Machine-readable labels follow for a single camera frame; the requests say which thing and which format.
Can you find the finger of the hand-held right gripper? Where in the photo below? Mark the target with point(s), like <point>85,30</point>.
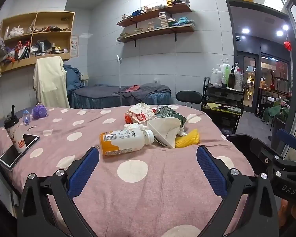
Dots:
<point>264,153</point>
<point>287,135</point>

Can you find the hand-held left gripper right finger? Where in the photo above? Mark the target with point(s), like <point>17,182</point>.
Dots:
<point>211,172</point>

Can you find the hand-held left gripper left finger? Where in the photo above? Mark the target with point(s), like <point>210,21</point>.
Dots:
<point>85,170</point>

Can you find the dark brown trash bin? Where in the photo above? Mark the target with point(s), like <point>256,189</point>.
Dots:
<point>239,148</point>

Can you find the yellow corn cob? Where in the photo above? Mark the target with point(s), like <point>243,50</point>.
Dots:
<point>187,139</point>

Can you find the orange and white plastic bottle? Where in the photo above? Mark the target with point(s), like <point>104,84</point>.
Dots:
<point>123,143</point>

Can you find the white paper cone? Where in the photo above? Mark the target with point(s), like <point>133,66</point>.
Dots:
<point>165,130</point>

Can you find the white tissue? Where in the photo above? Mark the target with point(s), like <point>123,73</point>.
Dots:
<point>134,126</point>

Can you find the orange round object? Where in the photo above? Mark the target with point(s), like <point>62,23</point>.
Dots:
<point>128,119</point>

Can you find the green drink carton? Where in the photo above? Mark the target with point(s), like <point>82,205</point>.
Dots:
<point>167,113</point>

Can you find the red and white wrapper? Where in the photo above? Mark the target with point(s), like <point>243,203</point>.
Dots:
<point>140,112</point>

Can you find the person's right hand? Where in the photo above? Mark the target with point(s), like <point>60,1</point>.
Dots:
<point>287,212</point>

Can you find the dark plant pot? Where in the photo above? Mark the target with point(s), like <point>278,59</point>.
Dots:
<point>278,128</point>

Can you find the green leafy plant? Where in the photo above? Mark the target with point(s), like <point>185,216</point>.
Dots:
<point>276,111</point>

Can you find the pink polka dot blanket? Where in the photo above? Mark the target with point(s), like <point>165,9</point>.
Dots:
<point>138,202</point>

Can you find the white-edged tablet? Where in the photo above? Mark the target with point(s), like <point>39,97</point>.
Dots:
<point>30,139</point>

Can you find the yellow paper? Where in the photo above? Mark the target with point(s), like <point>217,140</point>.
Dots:
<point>214,106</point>

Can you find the glass door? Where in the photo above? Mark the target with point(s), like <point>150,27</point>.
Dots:
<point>249,79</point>

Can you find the black trolley cart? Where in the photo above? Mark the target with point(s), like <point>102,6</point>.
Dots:
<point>224,93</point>

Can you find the purple pouch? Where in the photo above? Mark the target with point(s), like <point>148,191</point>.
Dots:
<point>39,111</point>

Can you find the clear pump bottle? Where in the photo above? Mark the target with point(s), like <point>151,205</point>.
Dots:
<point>238,79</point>

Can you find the grey covered massage bed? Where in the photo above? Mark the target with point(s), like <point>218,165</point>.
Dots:
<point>98,96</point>

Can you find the drink cup with black lid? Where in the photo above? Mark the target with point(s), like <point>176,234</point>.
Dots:
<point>16,138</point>

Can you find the small clear water bottle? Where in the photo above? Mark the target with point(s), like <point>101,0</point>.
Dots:
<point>26,117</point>

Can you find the dark brown bottle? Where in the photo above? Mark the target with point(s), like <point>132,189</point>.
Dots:
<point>231,79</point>

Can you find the black chair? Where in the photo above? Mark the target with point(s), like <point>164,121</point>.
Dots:
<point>188,96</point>

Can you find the green bottle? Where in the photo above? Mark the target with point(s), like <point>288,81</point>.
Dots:
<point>227,75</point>

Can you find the white jar bottle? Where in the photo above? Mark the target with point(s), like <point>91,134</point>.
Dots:
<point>215,77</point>

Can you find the red hanging ornament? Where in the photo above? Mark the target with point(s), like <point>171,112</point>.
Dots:
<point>287,46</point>

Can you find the blue bedding pile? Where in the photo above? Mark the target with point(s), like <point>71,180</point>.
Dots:
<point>72,79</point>

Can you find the white pump bottle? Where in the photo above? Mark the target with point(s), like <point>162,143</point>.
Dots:
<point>224,65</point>

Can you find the red cloth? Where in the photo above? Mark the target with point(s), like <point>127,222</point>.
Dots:
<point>132,88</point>

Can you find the cream cloth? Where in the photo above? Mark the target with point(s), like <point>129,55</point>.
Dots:
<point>50,81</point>

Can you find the white pole stand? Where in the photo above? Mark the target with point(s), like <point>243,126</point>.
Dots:
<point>120,79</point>

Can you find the ceiling light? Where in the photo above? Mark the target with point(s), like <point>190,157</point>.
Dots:
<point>285,27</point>
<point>279,32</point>
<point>245,30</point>

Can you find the row of small flat boxes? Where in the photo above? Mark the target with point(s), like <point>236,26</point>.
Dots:
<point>49,51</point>

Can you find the wooden cubby shelf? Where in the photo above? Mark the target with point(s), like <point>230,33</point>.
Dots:
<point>72,42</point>

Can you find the black cloth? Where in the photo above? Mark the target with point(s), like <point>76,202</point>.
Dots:
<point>44,45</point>

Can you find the colourful clutter pile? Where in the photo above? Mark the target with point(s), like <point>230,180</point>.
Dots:
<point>16,51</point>

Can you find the white plastic bag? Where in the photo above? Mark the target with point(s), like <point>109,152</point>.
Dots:
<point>16,31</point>

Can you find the beige wall box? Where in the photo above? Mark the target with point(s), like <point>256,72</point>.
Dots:
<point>84,77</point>

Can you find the wall notice poster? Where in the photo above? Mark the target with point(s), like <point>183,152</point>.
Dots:
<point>74,46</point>

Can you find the dark grey door frame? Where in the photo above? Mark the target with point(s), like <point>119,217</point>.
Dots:
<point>251,5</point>

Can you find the wall shelves with boxes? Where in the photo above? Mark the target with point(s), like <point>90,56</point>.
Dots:
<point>164,19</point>

